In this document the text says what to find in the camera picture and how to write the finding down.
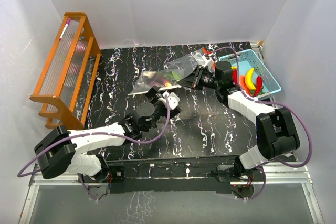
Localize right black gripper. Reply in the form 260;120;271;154
177;65;221;91

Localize clear zip bag red slider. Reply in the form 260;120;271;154
167;47;207;80

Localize clear bag with green leaf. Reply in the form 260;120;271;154
128;69;183;95

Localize fake watermelon slice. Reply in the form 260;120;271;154
239;75;251;95

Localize light blue plastic basket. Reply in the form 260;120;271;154
217;49;282;100

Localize red fake chili pepper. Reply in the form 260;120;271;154
232;69;238;85

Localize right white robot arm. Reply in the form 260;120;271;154
178;61;300;180

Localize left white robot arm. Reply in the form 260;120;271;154
34;87;180;182

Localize orange wooden rack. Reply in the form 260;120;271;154
29;12;102;130

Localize pink white marker pen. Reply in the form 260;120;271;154
59;18;71;41

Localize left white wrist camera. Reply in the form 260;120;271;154
160;91;180;110

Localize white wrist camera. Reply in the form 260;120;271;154
160;91;180;110
201;53;216;73

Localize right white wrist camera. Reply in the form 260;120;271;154
201;53;216;73

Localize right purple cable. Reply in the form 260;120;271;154
209;46;314;167

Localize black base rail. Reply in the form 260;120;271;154
78;155;266;196

